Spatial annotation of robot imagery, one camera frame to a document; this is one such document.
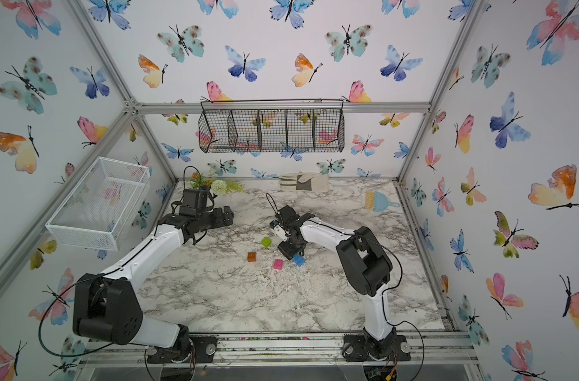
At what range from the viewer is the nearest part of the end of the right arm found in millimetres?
701

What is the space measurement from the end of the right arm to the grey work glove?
0.39 meters

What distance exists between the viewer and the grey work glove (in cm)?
120
